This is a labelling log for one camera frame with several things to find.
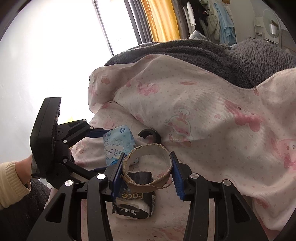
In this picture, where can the person's left hand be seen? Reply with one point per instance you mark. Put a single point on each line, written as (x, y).
(23, 169)

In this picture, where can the dark grey fleece blanket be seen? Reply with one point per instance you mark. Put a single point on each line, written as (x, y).
(245, 65)

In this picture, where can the pink cartoon print quilt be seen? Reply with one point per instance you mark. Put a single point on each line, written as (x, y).
(220, 130)

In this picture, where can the hanging clothes on rack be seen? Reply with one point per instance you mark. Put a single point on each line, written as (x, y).
(208, 20)

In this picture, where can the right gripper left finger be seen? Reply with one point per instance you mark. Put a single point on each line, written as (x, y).
(61, 219)

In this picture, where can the white bedside shelf unit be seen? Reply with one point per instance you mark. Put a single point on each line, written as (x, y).
(258, 26)

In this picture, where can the grey curtain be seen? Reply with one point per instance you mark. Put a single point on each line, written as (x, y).
(139, 21)

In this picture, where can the cream knit sleeve forearm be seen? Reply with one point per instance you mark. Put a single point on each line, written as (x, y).
(12, 190)

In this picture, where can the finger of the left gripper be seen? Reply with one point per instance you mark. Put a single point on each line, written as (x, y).
(87, 156)
(73, 131)

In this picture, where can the round white vanity mirror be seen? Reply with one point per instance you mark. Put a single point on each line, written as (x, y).
(271, 27)

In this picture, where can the yellow curtain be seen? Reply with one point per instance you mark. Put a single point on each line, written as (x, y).
(161, 19)

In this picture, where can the black curved plastic piece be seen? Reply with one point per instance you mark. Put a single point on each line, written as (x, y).
(156, 138)

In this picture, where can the blue cartoon tissue pack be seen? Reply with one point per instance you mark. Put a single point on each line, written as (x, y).
(117, 141)

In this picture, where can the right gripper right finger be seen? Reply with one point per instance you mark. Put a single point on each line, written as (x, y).
(234, 219)

